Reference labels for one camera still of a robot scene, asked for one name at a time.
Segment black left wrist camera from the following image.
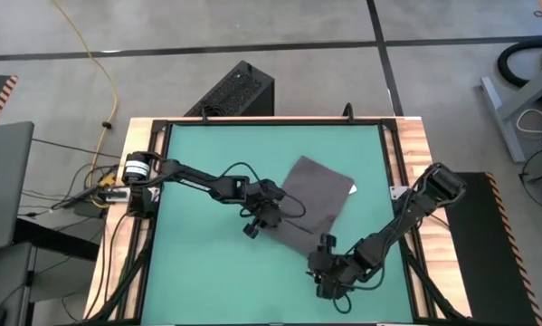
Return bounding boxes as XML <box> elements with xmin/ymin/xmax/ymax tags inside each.
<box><xmin>256</xmin><ymin>180</ymin><xmax>285</xmax><ymax>205</ymax></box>

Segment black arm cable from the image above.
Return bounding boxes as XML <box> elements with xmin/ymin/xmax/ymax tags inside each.
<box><xmin>332</xmin><ymin>266</ymin><xmax>385</xmax><ymax>315</ymax></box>
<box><xmin>219</xmin><ymin>161</ymin><xmax>308</xmax><ymax>221</ymax></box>

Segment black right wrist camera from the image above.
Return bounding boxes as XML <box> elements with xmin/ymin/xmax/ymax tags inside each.
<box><xmin>322</xmin><ymin>257</ymin><xmax>351</xmax><ymax>284</ymax></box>

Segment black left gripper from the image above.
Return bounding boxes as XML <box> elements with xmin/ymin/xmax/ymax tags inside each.
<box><xmin>242</xmin><ymin>178</ymin><xmax>289</xmax><ymax>240</ymax></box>

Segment grey laptop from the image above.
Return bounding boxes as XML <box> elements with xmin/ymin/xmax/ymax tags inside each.
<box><xmin>0</xmin><ymin>120</ymin><xmax>35</xmax><ymax>253</ymax></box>

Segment white cable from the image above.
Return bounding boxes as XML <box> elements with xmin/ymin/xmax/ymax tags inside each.
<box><xmin>516</xmin><ymin>108</ymin><xmax>542</xmax><ymax>153</ymax></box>

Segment black perforated computer tower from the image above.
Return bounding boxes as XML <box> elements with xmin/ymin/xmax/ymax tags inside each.
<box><xmin>183</xmin><ymin>60</ymin><xmax>276</xmax><ymax>118</ymax></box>

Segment yellow floor cable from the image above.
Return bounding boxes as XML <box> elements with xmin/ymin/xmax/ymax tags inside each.
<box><xmin>52</xmin><ymin>0</ymin><xmax>119</xmax><ymax>210</ymax></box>

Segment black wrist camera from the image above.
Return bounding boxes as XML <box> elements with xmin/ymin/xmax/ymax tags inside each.
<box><xmin>322</xmin><ymin>257</ymin><xmax>351</xmax><ymax>284</ymax></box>
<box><xmin>256</xmin><ymin>180</ymin><xmax>285</xmax><ymax>205</ymax></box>

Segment green table mat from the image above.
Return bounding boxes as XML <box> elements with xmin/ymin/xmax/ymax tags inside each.
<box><xmin>138</xmin><ymin>122</ymin><xmax>414</xmax><ymax>325</ymax></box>

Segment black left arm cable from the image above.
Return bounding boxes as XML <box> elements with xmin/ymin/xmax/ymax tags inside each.
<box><xmin>219</xmin><ymin>161</ymin><xmax>308</xmax><ymax>221</ymax></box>

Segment black hose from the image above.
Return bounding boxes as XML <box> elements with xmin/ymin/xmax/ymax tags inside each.
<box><xmin>496</xmin><ymin>38</ymin><xmax>542</xmax><ymax>90</ymax></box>

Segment black desk bar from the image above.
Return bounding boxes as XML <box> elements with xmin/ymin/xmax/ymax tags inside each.
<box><xmin>12</xmin><ymin>216</ymin><xmax>102</xmax><ymax>263</ymax></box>

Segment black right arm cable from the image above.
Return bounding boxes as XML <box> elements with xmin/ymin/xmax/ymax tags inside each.
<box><xmin>332</xmin><ymin>266</ymin><xmax>385</xmax><ymax>315</ymax></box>

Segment dark grey towel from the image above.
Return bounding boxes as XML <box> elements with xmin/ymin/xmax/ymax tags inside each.
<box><xmin>261</xmin><ymin>155</ymin><xmax>358</xmax><ymax>259</ymax></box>

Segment grey cabinet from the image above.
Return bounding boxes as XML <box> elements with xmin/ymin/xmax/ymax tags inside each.
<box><xmin>0</xmin><ymin>242</ymin><xmax>33</xmax><ymax>326</ymax></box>

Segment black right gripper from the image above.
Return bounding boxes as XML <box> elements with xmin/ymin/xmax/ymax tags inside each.
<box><xmin>307</xmin><ymin>233</ymin><xmax>363</xmax><ymax>301</ymax></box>

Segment black metal table frame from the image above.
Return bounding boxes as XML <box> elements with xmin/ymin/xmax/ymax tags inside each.
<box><xmin>83</xmin><ymin>115</ymin><xmax>473</xmax><ymax>326</ymax></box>

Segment black wire ring stand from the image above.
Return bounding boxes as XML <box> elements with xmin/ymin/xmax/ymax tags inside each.
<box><xmin>518</xmin><ymin>148</ymin><xmax>542</xmax><ymax>208</ymax></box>

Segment grey metal desk leg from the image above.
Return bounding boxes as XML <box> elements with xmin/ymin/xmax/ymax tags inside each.
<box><xmin>480</xmin><ymin>56</ymin><xmax>542</xmax><ymax>165</ymax></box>

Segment grey power adapter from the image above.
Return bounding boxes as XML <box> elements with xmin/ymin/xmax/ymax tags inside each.
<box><xmin>73</xmin><ymin>198</ymin><xmax>107</xmax><ymax>219</ymax></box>

